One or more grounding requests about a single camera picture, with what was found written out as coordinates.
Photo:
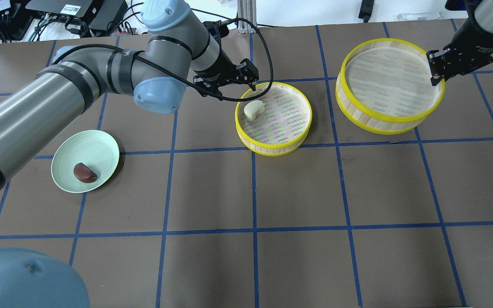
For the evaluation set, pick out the brown chocolate bun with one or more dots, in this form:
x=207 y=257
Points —
x=84 y=174

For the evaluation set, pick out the aluminium frame post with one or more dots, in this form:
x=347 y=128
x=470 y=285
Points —
x=246 y=12

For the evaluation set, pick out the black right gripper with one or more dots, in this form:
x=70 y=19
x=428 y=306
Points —
x=470 y=45

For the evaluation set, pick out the yellow steamer layer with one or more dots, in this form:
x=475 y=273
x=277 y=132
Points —
x=384 y=86
x=281 y=127

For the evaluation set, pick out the white steamed bun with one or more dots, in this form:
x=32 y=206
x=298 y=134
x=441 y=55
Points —
x=253 y=109

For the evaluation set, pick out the light green round plate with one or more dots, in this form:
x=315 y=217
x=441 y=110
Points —
x=96 y=149

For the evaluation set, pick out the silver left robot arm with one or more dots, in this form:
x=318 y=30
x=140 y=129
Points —
x=182 y=52

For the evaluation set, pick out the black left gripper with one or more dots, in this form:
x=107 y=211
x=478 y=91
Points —
x=222 y=67

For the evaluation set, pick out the black power adapter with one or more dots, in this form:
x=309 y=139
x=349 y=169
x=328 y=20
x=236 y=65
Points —
x=365 y=10

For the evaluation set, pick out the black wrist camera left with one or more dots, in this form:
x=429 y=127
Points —
x=217 y=29

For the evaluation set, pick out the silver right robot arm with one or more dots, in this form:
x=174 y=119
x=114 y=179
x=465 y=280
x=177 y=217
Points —
x=482 y=12

